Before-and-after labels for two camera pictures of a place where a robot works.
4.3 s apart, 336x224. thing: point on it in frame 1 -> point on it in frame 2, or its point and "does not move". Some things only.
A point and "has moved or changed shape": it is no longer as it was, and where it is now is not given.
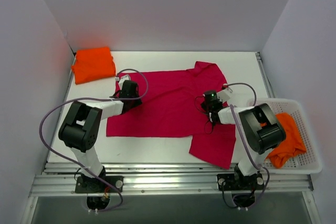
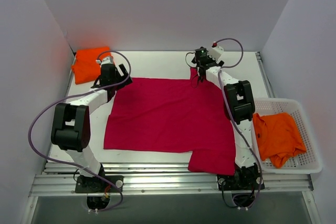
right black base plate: [239, 182] does not move
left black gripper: [134, 100] -> [121, 76]
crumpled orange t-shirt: [283, 155] does not move
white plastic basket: [308, 162] does not move
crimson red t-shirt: [171, 106] has moved or changed shape
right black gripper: [206, 106] -> [201, 70]
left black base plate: [92, 185] does not move
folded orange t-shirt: [93, 64] does not move
